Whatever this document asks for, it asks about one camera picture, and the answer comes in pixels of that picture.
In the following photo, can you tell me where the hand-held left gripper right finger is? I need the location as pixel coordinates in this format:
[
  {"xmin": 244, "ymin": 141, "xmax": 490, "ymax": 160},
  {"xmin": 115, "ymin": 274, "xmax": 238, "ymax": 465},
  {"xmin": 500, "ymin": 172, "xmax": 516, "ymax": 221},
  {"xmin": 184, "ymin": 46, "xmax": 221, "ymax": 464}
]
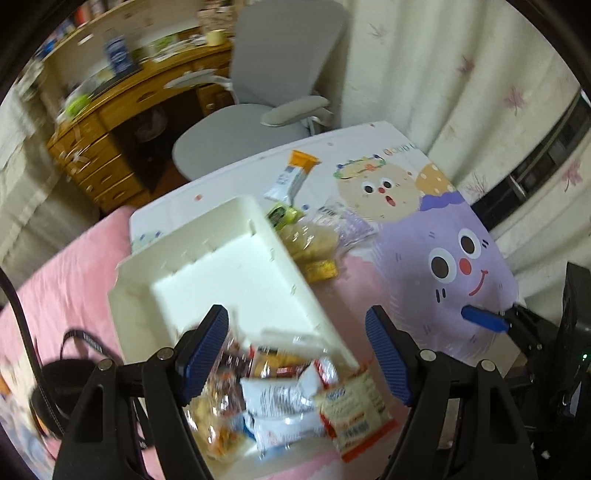
[{"xmin": 365, "ymin": 305, "xmax": 541, "ymax": 480}]

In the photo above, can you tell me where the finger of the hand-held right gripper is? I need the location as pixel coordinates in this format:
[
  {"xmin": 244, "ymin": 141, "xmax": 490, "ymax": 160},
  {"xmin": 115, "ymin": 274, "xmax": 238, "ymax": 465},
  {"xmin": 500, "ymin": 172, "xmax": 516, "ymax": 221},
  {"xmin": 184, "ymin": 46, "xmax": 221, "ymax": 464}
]
[{"xmin": 461, "ymin": 304, "xmax": 561, "ymax": 356}]

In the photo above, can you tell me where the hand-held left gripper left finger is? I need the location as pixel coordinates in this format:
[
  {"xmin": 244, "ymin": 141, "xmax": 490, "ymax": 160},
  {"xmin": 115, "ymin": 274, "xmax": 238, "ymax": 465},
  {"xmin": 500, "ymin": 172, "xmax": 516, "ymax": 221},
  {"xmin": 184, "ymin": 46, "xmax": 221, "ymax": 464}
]
[{"xmin": 53, "ymin": 304, "xmax": 230, "ymax": 480}]

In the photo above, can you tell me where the clear packet with red edges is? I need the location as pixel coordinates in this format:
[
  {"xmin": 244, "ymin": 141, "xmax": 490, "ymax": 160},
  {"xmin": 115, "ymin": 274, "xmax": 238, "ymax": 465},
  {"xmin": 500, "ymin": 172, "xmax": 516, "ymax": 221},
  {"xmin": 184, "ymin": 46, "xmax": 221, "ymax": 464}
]
[{"xmin": 215, "ymin": 339, "xmax": 254, "ymax": 402}]

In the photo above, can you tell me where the white packet red striped edge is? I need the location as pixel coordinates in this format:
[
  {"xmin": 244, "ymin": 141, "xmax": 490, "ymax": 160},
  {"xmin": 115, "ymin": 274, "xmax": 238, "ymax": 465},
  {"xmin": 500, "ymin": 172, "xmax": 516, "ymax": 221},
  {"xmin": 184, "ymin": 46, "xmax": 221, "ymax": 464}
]
[{"xmin": 314, "ymin": 369, "xmax": 400, "ymax": 464}]

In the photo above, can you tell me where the clear bag of yellow crisps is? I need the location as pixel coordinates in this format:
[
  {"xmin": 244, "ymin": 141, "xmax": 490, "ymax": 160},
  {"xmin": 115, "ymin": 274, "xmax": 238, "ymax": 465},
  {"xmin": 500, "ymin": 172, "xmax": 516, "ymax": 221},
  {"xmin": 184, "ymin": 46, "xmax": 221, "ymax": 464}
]
[{"xmin": 185, "ymin": 369, "xmax": 262, "ymax": 462}]

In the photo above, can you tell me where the red brown snack packet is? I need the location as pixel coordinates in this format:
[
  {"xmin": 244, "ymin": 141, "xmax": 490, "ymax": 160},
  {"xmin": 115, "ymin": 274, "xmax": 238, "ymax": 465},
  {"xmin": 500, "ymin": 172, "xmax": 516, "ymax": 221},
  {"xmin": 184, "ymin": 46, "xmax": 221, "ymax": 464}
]
[{"xmin": 249, "ymin": 345, "xmax": 319, "ymax": 380}]

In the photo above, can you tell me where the white plastic storage box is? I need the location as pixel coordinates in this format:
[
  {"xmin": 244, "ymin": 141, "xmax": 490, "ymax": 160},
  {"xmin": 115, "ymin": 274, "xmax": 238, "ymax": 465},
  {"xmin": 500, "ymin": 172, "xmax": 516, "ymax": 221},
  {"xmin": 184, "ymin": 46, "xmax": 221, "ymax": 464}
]
[{"xmin": 107, "ymin": 194, "xmax": 362, "ymax": 384}]

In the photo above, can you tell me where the large white snack packet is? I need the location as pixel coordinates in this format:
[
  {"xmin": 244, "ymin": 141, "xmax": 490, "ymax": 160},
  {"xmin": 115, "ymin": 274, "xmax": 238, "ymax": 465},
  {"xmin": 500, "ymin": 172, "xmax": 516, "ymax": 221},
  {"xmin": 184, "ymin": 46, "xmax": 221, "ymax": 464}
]
[{"xmin": 240, "ymin": 369, "xmax": 328, "ymax": 455}]

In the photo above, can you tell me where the small yellow snack packet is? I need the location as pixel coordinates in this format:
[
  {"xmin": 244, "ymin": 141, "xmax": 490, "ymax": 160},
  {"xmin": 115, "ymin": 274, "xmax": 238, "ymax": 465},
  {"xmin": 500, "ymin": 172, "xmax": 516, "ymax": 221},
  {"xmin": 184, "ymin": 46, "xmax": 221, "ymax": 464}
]
[{"xmin": 300, "ymin": 258, "xmax": 339, "ymax": 283}]

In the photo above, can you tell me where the clear purple print packet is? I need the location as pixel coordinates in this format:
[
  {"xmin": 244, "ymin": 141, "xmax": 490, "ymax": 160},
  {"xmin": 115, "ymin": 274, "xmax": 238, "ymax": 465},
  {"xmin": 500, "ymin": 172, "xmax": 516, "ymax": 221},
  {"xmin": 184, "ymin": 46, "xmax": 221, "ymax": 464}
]
[{"xmin": 318, "ymin": 198, "xmax": 379, "ymax": 252}]

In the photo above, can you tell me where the clear cookie packet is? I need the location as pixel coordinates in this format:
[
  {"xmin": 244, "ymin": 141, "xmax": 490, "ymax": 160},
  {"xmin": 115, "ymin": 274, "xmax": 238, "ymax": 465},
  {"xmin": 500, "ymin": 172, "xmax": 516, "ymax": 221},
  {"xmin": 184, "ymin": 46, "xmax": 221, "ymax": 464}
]
[{"xmin": 277, "ymin": 217, "xmax": 342, "ymax": 266}]

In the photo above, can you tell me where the green snack packet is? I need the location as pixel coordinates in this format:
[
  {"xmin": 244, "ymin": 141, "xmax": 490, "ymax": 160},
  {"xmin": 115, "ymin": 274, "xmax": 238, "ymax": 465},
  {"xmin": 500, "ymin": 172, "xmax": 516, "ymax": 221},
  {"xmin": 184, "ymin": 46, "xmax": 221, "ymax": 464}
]
[{"xmin": 265, "ymin": 202, "xmax": 305, "ymax": 229}]

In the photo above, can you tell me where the pink blanket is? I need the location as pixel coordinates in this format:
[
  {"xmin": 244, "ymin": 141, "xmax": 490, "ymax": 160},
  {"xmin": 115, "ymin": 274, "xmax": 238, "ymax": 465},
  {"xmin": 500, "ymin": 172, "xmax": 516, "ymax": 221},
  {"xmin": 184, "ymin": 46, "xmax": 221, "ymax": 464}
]
[{"xmin": 0, "ymin": 205, "xmax": 185, "ymax": 480}]

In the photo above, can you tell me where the orange and white snack packet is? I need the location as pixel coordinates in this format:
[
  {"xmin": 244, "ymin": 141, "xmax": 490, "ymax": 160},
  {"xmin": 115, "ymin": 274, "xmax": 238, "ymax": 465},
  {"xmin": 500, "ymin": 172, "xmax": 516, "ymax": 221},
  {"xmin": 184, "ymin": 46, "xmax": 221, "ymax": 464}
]
[{"xmin": 264, "ymin": 150, "xmax": 321, "ymax": 204}]

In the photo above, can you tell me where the white leaf print curtain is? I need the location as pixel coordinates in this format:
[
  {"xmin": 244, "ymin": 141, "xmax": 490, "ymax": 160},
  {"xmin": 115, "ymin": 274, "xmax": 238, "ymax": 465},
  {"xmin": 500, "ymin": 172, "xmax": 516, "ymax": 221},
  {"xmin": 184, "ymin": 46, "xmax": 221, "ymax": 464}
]
[{"xmin": 318, "ymin": 0, "xmax": 591, "ymax": 301}]

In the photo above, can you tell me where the wooden desk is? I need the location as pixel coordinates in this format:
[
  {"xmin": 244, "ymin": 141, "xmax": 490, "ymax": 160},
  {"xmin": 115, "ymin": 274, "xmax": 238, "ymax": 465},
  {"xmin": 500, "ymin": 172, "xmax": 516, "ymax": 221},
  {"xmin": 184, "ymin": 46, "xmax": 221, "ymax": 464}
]
[{"xmin": 46, "ymin": 39, "xmax": 236, "ymax": 213}]

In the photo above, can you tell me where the green tissue pack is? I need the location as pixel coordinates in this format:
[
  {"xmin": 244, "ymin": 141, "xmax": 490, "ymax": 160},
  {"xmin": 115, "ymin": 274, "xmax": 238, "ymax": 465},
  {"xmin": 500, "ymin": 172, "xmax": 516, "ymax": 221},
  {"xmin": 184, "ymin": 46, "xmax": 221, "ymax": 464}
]
[{"xmin": 62, "ymin": 92, "xmax": 90, "ymax": 116}]

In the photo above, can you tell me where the white lace cloth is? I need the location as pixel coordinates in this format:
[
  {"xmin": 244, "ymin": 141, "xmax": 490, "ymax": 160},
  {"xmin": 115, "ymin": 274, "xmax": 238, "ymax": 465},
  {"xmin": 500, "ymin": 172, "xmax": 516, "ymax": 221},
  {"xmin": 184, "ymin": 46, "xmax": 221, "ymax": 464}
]
[{"xmin": 0, "ymin": 69, "xmax": 61, "ymax": 259}]

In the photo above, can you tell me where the grey office chair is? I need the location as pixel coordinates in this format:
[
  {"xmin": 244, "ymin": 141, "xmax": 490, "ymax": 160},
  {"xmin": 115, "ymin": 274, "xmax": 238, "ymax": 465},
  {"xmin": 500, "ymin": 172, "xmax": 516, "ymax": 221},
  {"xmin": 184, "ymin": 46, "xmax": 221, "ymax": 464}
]
[{"xmin": 172, "ymin": 0, "xmax": 350, "ymax": 181}]

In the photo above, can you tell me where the row of books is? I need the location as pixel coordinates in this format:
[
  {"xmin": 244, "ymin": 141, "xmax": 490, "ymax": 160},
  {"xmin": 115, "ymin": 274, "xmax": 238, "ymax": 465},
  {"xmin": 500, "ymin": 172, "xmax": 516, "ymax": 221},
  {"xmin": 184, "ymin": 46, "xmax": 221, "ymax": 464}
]
[{"xmin": 69, "ymin": 0, "xmax": 125, "ymax": 21}]

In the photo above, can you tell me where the black bag with strap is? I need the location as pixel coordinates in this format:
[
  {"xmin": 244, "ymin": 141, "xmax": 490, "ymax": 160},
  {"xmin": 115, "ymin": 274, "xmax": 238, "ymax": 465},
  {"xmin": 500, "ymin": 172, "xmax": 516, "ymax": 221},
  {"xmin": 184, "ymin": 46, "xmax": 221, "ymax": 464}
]
[{"xmin": 0, "ymin": 268, "xmax": 153, "ymax": 444}]

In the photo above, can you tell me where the black rail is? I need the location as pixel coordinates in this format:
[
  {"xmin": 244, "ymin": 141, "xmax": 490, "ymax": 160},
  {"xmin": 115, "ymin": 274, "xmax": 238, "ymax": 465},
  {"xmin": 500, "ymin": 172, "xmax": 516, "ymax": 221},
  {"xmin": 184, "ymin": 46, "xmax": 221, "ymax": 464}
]
[{"xmin": 471, "ymin": 90, "xmax": 591, "ymax": 232}]

